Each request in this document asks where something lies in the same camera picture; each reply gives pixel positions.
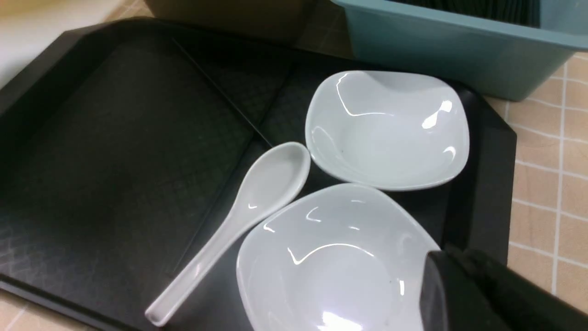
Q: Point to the white ceramic soup spoon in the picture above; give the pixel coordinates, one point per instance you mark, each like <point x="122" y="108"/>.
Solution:
<point x="272" y="181"/>

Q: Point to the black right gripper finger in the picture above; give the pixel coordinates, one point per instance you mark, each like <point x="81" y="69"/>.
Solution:
<point x="470" y="291"/>

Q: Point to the blue plastic bin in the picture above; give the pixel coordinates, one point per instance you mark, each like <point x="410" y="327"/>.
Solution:
<point x="498" y="59"/>

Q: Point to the white square dish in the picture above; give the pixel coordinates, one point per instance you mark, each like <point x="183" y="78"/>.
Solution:
<point x="344" y="258"/>
<point x="388" y="130"/>

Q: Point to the olive brown plastic bin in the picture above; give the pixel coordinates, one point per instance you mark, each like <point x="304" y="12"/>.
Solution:
<point x="280" y="21"/>

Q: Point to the black chopstick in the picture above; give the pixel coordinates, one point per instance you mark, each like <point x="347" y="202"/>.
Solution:
<point x="218" y="89"/>

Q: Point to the large white plastic tub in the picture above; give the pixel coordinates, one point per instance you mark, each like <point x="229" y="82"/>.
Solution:
<point x="27" y="27"/>

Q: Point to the pile of black chopsticks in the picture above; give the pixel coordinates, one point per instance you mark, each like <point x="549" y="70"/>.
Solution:
<point x="518" y="12"/>

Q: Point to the black plastic serving tray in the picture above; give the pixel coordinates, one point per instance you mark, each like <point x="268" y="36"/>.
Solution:
<point x="118" y="160"/>

